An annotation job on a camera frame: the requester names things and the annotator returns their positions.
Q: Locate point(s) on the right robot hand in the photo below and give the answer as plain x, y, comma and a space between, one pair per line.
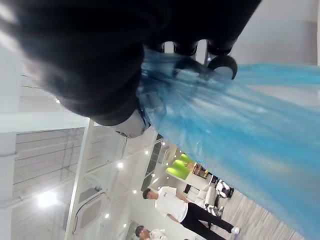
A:
82, 55

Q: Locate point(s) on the blue plastic trash bag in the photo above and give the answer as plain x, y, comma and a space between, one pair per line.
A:
225, 117

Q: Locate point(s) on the white display shelf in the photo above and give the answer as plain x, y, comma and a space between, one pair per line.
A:
201, 172

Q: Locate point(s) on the person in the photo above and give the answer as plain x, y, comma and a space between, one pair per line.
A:
185, 212
150, 233

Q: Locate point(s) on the white sofa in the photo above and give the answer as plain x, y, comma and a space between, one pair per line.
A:
207, 197

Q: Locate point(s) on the white humanoid robot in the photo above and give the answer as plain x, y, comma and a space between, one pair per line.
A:
223, 190

